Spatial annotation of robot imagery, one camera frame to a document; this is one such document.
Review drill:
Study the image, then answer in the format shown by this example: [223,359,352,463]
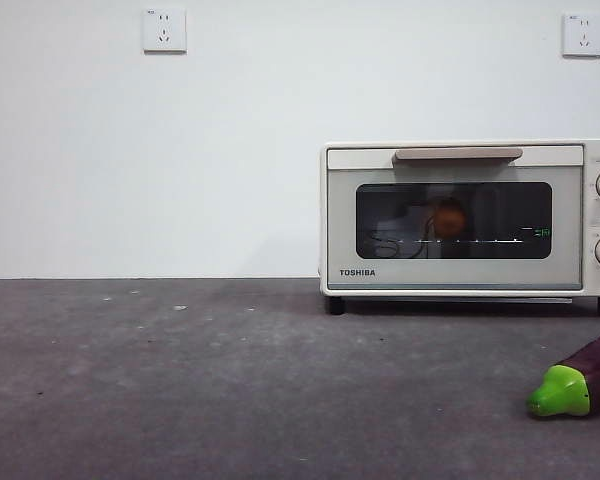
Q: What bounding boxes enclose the glass oven door beige handle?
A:
[326,145,586,292]

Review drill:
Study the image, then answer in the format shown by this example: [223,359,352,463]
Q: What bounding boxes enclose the brown potato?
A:
[429,198,469,239]

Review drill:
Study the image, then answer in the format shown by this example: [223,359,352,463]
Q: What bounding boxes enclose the white toaster oven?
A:
[319,139,600,317]

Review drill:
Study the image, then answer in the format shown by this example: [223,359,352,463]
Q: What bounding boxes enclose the metal wire oven rack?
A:
[372,234,526,246]

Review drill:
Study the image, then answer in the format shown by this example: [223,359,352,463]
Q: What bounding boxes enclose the white wall socket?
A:
[561,12,600,58]
[142,6,188,55]

